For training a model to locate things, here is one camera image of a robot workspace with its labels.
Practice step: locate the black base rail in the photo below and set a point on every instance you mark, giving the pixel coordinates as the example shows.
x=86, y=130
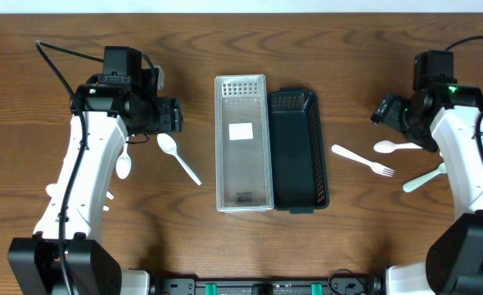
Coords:
x=335, y=285

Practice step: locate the clear plastic basket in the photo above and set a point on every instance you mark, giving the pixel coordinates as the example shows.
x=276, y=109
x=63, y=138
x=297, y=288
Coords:
x=243, y=168

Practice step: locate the pale green plastic fork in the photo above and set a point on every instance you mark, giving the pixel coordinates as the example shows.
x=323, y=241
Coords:
x=423, y=179

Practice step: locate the small white spoon under arm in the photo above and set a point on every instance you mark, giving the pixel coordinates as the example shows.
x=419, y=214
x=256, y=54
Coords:
x=123, y=165

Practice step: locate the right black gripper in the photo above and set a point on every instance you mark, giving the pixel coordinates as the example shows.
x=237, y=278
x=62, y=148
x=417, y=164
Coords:
x=381, y=111

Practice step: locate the dark green plastic basket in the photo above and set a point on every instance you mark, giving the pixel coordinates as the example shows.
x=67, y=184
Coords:
x=297, y=151

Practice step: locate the white plastic fork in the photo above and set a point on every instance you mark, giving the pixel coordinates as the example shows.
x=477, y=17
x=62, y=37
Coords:
x=374, y=166

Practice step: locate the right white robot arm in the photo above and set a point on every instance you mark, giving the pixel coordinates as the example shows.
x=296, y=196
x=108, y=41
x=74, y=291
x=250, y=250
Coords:
x=443, y=116

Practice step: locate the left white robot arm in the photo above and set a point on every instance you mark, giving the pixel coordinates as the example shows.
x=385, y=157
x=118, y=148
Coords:
x=65, y=253

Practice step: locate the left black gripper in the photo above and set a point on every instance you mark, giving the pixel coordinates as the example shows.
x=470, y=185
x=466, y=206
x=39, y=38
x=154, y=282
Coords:
x=173, y=115

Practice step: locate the white label sticker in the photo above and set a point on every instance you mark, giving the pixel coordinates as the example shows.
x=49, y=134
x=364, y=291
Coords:
x=240, y=131

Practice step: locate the white plastic spoon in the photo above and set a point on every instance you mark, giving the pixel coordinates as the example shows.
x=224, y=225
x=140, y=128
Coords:
x=168, y=145

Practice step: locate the cream plastic spoon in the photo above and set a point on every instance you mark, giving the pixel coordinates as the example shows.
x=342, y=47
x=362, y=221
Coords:
x=387, y=146

